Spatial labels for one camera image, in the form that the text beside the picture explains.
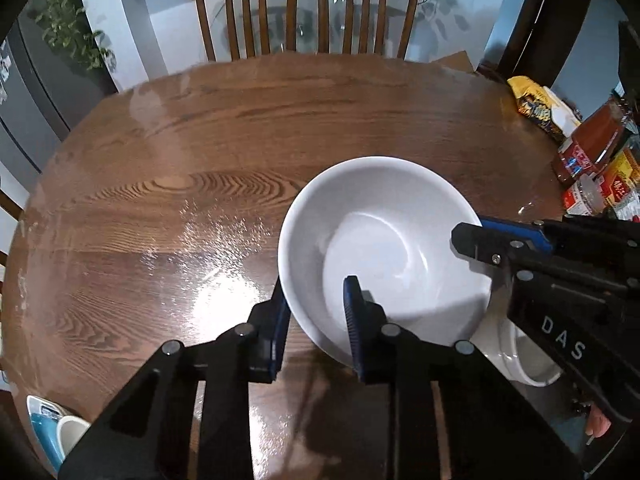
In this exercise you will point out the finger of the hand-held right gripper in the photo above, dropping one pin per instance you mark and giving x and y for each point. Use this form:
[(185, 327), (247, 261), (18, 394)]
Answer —
[(542, 240), (480, 242)]

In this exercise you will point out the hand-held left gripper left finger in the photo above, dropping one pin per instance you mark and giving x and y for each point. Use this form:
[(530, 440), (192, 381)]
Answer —
[(276, 340)]

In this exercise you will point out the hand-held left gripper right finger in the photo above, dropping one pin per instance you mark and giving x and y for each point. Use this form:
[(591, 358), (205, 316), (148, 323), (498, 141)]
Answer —
[(352, 330)]

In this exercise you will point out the small straight-sided white bowl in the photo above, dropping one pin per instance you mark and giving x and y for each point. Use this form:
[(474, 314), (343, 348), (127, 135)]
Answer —
[(525, 365)]

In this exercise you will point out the smooth white bowl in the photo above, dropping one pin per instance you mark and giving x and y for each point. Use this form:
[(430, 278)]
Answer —
[(380, 210)]

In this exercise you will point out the person's right hand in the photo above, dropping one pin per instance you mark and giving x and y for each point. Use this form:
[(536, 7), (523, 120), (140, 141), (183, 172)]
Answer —
[(597, 422)]

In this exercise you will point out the red and white packet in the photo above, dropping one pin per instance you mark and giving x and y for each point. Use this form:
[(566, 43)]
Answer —
[(580, 200)]

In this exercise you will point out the red and yellow box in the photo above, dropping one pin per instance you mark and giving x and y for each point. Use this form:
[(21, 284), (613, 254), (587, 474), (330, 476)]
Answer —
[(622, 180)]

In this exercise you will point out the red sauce bottle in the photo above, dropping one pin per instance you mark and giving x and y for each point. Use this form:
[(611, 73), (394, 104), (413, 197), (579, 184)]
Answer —
[(595, 140)]

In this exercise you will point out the yellow snack bag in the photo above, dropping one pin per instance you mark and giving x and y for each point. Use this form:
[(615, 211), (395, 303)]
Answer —
[(527, 97)]

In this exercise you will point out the cardboard box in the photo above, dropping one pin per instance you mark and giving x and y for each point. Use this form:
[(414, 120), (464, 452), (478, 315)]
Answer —
[(457, 62)]

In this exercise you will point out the dark wooden door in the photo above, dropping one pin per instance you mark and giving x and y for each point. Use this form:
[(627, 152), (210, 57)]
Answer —
[(550, 25)]

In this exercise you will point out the grey refrigerator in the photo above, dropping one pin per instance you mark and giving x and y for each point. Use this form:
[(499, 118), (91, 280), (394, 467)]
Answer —
[(35, 105)]

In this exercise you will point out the trailing green plant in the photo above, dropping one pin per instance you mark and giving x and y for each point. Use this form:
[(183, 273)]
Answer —
[(70, 35)]

